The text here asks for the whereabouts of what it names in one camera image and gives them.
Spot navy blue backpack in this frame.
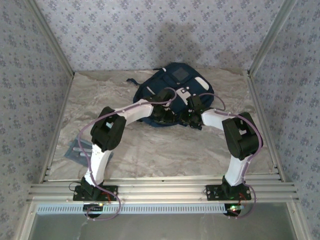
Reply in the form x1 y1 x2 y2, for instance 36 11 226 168
126 62 215 129

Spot clear blue pencil pouch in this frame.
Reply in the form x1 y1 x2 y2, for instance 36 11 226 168
64 137 115 168

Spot black controller board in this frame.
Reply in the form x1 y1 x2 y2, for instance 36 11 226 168
83 203 105 218
223 203 245 219

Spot aluminium side rail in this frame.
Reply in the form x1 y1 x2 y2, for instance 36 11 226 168
246 71 286 182
39 71 76 183

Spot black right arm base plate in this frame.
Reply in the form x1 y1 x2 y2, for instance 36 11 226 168
205 184 252 202

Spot aluminium front frame rail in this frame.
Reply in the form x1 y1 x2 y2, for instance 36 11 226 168
27 177 300 204

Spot grey slotted cable duct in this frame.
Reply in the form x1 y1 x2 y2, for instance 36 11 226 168
36 203 227 215

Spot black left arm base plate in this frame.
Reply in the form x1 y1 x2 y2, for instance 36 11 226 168
72 184 119 202

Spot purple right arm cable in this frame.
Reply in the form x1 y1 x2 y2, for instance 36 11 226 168
197 92 265 220

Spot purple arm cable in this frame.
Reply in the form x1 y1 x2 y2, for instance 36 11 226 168
197 92 265 220
77 87 176 222

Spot aluminium frame post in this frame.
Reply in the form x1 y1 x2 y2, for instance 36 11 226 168
24 0 75 76
248 0 299 76

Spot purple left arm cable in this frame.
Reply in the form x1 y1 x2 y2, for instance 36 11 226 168
77 87 176 222

